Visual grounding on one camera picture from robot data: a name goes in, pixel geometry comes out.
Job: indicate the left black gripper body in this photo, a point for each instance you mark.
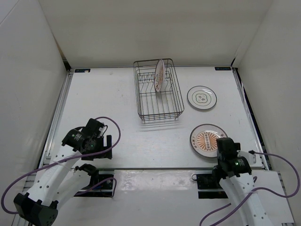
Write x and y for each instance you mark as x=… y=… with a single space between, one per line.
x=98 y=145

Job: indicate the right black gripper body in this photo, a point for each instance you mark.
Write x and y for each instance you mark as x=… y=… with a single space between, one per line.
x=219 y=162

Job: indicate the red patterned plate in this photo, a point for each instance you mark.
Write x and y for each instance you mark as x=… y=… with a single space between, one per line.
x=159 y=75
x=203 y=139

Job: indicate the black patterned white plate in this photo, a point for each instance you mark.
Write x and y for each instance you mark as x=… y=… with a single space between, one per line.
x=201 y=98

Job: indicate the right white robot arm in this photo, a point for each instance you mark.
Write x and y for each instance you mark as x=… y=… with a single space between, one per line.
x=234 y=175

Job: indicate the left blue corner label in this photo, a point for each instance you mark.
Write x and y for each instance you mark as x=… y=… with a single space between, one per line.
x=82 y=70

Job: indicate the blue corner label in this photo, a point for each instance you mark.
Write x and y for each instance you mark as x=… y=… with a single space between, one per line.
x=82 y=70
x=218 y=68

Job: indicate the right blue corner label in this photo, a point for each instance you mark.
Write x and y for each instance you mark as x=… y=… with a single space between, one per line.
x=218 y=68

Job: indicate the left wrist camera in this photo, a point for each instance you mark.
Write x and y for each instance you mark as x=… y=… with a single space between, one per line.
x=94 y=128

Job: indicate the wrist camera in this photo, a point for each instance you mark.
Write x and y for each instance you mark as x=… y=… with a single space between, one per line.
x=227 y=148
x=94 y=128

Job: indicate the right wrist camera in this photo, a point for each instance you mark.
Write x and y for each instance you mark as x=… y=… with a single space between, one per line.
x=227 y=148

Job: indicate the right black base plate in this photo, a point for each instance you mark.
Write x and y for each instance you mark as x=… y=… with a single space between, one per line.
x=208 y=189

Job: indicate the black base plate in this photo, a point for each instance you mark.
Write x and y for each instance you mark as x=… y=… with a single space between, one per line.
x=208 y=189
x=103 y=190

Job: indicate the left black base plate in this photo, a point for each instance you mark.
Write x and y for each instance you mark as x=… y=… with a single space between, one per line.
x=103 y=190

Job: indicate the wire dish rack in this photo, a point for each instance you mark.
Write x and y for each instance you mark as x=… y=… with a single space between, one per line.
x=152 y=106

